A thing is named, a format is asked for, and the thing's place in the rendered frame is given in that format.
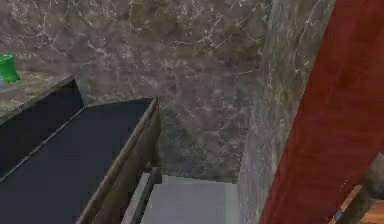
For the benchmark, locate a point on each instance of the dark blue cabinet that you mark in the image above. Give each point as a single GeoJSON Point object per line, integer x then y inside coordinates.
{"type": "Point", "coordinates": [66, 160]}

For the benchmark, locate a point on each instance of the green cup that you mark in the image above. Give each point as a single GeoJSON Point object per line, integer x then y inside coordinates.
{"type": "Point", "coordinates": [7, 68]}

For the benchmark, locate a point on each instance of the red wooden door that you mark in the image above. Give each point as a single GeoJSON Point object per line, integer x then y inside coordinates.
{"type": "Point", "coordinates": [330, 133]}

